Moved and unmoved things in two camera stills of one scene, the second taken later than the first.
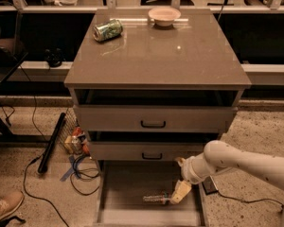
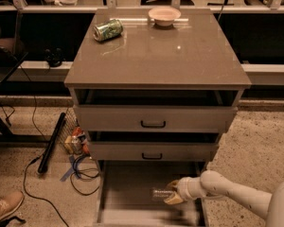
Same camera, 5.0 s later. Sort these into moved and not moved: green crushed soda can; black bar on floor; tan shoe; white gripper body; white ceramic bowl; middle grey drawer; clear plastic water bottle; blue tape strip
Moved: white gripper body; clear plastic water bottle
Not moved: black bar on floor; blue tape strip; white ceramic bowl; green crushed soda can; middle grey drawer; tan shoe
